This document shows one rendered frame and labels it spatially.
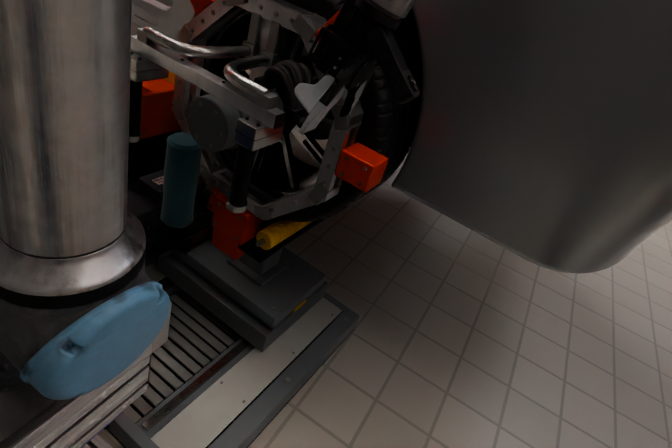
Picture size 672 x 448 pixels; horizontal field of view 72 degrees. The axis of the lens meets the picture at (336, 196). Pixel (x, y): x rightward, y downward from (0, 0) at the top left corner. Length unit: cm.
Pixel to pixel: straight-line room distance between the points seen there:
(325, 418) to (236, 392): 30
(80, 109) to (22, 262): 13
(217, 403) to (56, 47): 128
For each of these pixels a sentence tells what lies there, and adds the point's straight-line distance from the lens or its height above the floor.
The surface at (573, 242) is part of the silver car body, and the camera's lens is 119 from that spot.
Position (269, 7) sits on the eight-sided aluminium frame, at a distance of 111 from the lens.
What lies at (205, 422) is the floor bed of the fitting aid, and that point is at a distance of 145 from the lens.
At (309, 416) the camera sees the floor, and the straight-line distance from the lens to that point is 160.
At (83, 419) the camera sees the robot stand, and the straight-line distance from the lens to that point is 79.
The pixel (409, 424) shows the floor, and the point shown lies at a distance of 171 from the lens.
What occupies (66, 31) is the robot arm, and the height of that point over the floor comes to 124.
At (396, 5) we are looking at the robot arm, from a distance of 68.
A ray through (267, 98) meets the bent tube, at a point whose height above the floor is 100.
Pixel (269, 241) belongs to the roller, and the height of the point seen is 52.
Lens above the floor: 133
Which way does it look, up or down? 31 degrees down
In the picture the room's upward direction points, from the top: 18 degrees clockwise
